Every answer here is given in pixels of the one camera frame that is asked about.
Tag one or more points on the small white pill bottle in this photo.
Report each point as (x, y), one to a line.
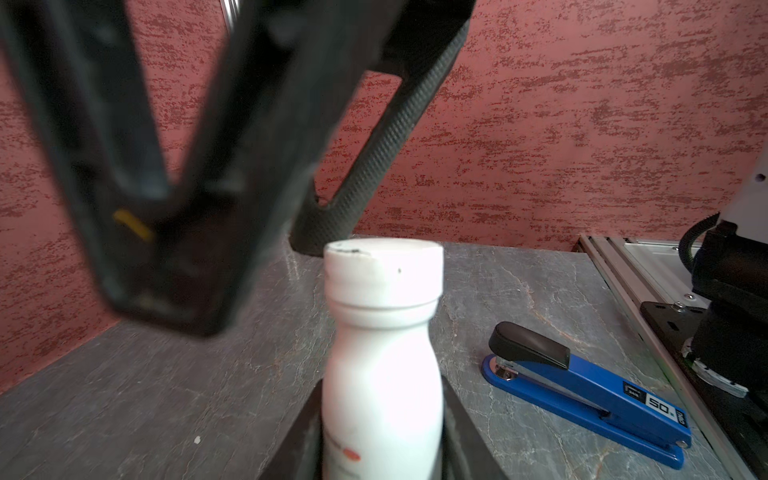
(382, 399)

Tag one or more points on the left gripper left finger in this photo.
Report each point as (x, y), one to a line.
(299, 456)

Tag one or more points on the white bottle cap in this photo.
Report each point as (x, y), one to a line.
(383, 273)

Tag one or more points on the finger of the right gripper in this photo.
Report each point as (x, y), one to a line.
(421, 50)
(176, 248)

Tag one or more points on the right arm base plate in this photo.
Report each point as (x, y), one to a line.
(725, 362)

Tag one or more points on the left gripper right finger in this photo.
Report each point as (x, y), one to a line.
(463, 453)

